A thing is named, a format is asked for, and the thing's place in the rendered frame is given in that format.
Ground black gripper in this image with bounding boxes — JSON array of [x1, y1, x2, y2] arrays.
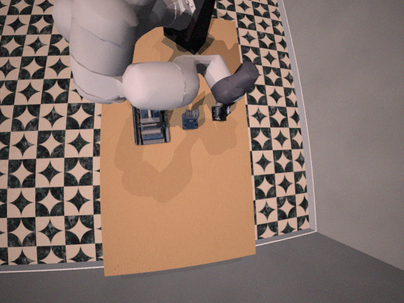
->
[[215, 102, 236, 120]]

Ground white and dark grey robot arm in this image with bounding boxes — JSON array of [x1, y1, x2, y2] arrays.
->
[[51, 0, 259, 110]]

